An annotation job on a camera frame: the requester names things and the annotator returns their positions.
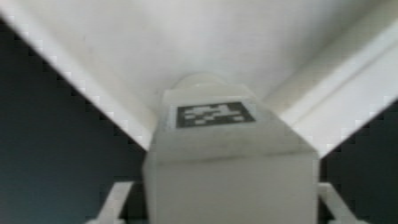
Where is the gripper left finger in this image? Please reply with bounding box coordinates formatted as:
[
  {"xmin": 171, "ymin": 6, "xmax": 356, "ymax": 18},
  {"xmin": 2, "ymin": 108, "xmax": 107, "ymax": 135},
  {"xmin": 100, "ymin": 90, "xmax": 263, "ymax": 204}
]
[{"xmin": 86, "ymin": 182, "xmax": 134, "ymax": 224}]

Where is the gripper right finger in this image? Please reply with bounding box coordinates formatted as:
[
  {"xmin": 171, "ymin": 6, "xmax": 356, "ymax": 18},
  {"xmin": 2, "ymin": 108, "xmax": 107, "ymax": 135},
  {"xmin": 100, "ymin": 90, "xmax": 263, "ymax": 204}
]
[{"xmin": 318, "ymin": 182, "xmax": 370, "ymax": 224}]

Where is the white table leg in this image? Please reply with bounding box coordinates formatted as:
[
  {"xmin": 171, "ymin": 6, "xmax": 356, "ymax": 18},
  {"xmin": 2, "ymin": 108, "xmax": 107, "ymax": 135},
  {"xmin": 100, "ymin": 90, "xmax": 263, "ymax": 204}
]
[{"xmin": 144, "ymin": 74, "xmax": 320, "ymax": 224}]

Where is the white square table top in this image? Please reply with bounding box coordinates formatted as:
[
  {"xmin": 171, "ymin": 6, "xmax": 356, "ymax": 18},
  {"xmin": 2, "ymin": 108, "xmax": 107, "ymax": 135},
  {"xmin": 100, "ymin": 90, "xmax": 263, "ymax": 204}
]
[{"xmin": 0, "ymin": 0, "xmax": 398, "ymax": 154}]

